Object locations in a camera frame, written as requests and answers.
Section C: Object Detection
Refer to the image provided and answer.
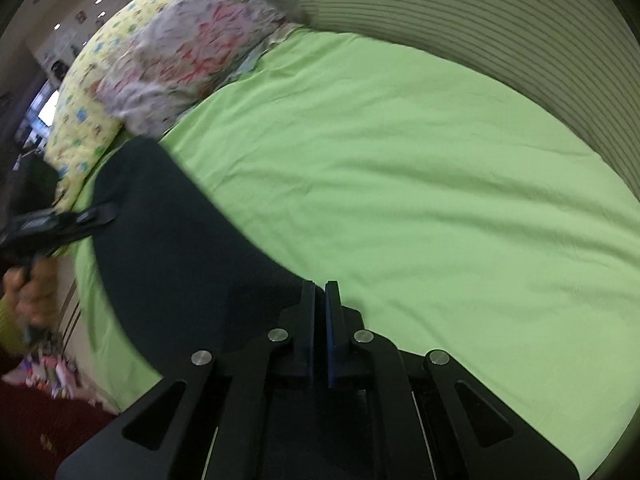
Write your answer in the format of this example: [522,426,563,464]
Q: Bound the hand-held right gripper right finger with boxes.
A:
[325,280,577,480]

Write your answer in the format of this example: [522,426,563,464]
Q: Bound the person's left hand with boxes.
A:
[2,255,60,333]

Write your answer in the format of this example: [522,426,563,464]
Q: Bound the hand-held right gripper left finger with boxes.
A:
[56,281,317,480]

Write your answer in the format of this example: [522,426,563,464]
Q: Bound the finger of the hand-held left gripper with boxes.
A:
[60,203,118,243]

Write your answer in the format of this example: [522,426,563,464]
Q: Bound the colourful clutter on floor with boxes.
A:
[2,345,118,413]

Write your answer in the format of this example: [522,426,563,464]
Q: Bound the floral patterned pillow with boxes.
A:
[95,0,306,138]

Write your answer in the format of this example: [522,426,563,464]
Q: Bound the person's left forearm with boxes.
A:
[0,295,31,358]

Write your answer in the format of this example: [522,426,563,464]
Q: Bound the dark navy pants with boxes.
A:
[91,137,313,378]

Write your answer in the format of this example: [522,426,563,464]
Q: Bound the striped headboard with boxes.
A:
[260,0,640,211]

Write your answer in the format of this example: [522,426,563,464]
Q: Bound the green bed sheet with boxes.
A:
[70,27,636,476]

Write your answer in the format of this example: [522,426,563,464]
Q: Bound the yellow printed pillow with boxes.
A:
[46,0,201,211]

